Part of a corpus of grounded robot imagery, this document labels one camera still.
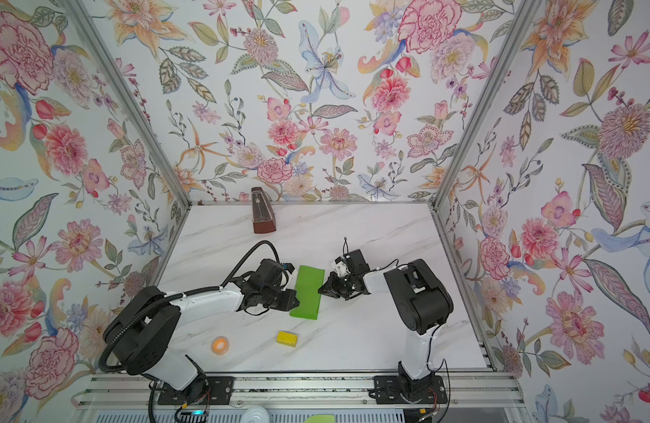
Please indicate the green square paper sheet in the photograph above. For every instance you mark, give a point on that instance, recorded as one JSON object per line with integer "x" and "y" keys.
{"x": 309, "y": 281}

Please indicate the aluminium frame post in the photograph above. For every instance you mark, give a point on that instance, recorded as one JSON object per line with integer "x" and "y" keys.
{"x": 106, "y": 63}
{"x": 521, "y": 23}

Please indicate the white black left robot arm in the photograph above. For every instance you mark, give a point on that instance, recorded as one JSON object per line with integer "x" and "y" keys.
{"x": 137, "y": 341}

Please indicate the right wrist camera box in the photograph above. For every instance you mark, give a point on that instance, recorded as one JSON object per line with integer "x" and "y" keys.
{"x": 340, "y": 267}

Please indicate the brown wooden metronome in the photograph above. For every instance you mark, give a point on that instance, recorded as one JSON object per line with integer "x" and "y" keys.
{"x": 263, "y": 214}

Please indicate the aluminium frame post right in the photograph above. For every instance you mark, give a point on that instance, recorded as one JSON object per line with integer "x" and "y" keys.
{"x": 521, "y": 23}

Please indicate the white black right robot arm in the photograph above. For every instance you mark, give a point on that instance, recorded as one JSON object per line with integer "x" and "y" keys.
{"x": 422, "y": 301}

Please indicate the yellow sponge block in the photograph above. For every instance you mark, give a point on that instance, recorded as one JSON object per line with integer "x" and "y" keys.
{"x": 287, "y": 338}

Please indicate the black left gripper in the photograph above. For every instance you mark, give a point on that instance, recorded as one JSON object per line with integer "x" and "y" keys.
{"x": 289, "y": 295}

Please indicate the aluminium frame post left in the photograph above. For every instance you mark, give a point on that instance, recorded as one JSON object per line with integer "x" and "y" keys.
{"x": 106, "y": 63}

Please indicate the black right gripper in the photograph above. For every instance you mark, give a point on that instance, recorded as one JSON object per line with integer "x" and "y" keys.
{"x": 332, "y": 285}

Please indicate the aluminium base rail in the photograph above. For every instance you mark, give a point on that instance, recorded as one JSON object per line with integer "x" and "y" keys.
{"x": 465, "y": 389}

